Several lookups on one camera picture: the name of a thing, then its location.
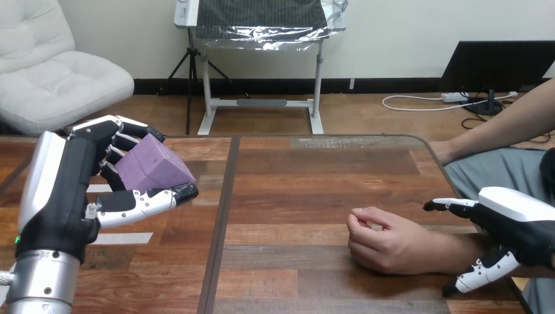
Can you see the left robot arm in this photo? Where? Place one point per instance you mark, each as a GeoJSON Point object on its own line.
{"type": "Point", "coordinates": [41, 281]}

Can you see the person's hand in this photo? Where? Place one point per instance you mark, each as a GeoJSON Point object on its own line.
{"type": "Point", "coordinates": [444, 151]}
{"type": "Point", "coordinates": [390, 242]}

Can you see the person's forearm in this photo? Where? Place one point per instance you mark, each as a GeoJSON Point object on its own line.
{"type": "Point", "coordinates": [507, 123]}
{"type": "Point", "coordinates": [464, 255]}

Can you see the purple block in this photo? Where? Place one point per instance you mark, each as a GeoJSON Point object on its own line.
{"type": "Point", "coordinates": [154, 167]}

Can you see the white power strip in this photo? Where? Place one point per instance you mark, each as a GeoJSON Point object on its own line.
{"type": "Point", "coordinates": [454, 97]}

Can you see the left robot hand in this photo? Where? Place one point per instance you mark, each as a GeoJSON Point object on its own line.
{"type": "Point", "coordinates": [65, 186]}

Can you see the black tripod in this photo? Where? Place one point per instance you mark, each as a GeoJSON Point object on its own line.
{"type": "Point", "coordinates": [190, 69]}

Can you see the white cushioned chair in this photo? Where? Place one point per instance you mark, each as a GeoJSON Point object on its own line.
{"type": "Point", "coordinates": [56, 73]}

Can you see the white desk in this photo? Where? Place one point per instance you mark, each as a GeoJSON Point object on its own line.
{"type": "Point", "coordinates": [260, 103]}

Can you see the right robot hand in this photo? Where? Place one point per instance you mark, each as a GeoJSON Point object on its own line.
{"type": "Point", "coordinates": [520, 229]}

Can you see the dark screen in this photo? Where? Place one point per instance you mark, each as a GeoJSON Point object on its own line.
{"type": "Point", "coordinates": [494, 60]}

